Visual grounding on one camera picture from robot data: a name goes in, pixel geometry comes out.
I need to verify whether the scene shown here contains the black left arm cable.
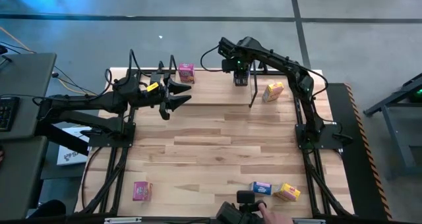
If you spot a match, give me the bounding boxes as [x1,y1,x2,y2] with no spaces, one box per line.
[128,48,149,78]

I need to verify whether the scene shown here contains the grey metal stand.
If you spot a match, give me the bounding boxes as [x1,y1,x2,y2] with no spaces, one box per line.
[363,72,422,181]

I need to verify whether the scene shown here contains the pink Raisin Bran cereal box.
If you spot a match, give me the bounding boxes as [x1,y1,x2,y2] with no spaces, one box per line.
[177,63,196,84]
[132,181,154,202]

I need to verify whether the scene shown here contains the black keyboard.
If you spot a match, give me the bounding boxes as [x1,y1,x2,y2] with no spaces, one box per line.
[0,96,20,132]

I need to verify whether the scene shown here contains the grey desk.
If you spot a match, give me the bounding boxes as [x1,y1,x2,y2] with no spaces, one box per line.
[0,52,57,141]
[0,135,49,221]

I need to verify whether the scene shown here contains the person's hand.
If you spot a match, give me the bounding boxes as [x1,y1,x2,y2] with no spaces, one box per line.
[257,202,294,224]

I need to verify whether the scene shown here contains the yellow Corn Pops cereal box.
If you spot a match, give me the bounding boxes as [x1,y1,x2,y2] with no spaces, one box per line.
[262,81,285,103]
[273,182,301,202]

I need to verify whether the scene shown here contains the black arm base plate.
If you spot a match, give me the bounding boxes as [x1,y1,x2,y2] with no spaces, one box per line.
[295,121,353,151]
[80,121,136,149]

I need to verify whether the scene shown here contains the white cardboard box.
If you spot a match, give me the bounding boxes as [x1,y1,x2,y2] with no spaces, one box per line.
[56,126,92,167]

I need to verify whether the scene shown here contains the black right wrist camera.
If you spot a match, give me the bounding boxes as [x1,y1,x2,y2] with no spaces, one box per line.
[221,58,237,74]

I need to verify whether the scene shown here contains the orange floor cable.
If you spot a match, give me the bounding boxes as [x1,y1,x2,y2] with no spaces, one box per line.
[0,26,86,95]

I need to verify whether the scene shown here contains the silver table bracket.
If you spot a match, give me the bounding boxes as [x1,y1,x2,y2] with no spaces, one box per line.
[104,217,142,224]
[289,218,327,224]

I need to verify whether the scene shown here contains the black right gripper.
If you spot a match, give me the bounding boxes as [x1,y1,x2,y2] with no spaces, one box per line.
[233,57,253,80]

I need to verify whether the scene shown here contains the black cable beside table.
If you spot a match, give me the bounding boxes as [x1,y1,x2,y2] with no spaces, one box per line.
[80,147,100,211]

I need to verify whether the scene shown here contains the black handheld camera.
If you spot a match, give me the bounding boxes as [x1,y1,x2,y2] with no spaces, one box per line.
[216,190,268,224]

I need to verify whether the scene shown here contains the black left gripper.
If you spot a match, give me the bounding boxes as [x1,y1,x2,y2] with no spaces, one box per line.
[138,77,193,121]

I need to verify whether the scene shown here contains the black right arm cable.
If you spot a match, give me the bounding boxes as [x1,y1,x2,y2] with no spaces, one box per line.
[200,44,228,72]

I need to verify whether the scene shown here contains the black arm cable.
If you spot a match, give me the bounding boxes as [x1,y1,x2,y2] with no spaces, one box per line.
[200,44,228,72]
[128,48,149,78]

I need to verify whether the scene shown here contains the black hazard-striped floor mat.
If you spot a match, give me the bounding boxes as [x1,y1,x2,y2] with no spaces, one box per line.
[324,82,393,221]

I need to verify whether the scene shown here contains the black desk support bar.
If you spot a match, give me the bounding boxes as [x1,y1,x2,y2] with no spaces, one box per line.
[34,118,90,156]

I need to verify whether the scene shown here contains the black aluminium rig frame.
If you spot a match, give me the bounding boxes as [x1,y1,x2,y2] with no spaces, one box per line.
[74,58,356,218]

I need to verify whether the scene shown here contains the black rounded object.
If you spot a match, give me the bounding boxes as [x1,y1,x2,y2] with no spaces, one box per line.
[28,199,67,219]

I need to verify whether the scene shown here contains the black floor cable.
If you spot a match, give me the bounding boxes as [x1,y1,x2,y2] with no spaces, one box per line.
[0,41,100,98]

